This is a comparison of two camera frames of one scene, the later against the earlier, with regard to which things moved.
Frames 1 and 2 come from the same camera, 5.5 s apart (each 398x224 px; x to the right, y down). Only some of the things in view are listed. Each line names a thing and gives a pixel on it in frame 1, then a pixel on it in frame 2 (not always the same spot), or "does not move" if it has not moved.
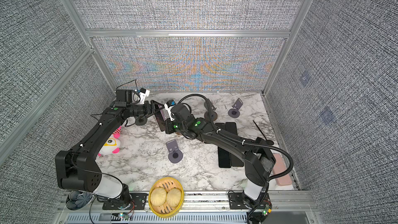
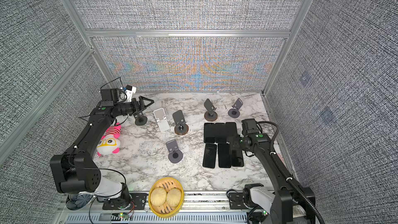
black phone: [224, 158] does not move
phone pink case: [161, 115] → [210, 154]
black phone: [236, 162] does not move
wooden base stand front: [213, 113] does not move
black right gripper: [169, 124] → [236, 142]
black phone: [231, 127] does not move
